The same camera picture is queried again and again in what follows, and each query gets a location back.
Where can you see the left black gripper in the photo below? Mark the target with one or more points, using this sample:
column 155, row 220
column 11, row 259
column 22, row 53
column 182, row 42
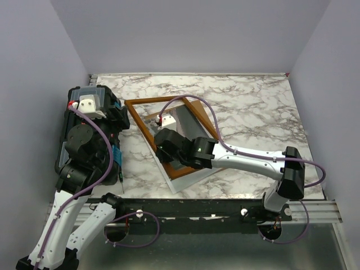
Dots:
column 121, row 121

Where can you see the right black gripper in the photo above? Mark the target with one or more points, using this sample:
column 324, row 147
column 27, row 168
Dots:
column 162, row 157

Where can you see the wooden picture frame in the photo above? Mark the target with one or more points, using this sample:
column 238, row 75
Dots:
column 148, row 126

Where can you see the landscape photo print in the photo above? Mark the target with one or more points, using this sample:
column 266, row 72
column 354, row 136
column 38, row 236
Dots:
column 178, row 176

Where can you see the green black screwdriver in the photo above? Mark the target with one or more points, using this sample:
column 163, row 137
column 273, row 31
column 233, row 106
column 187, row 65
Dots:
column 120, row 176

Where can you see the brown frame backing board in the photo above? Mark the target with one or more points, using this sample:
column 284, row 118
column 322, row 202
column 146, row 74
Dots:
column 200, row 109

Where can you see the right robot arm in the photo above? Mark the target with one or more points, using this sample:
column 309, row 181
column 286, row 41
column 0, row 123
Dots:
column 286, row 168

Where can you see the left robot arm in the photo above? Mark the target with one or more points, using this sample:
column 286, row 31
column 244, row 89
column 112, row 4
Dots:
column 61, row 245

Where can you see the black toolbox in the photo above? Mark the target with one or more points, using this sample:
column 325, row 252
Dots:
column 87, row 152

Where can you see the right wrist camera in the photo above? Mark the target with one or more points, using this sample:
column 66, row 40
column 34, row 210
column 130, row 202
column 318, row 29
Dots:
column 166, row 121

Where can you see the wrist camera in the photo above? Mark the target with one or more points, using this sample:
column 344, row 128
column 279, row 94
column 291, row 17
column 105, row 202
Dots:
column 166, row 121
column 89, row 105

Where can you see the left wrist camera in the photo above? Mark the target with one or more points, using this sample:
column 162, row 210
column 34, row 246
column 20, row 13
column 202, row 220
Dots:
column 89, row 105

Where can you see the aluminium extrusion rail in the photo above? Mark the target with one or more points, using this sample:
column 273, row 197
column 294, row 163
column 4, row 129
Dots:
column 319, row 211

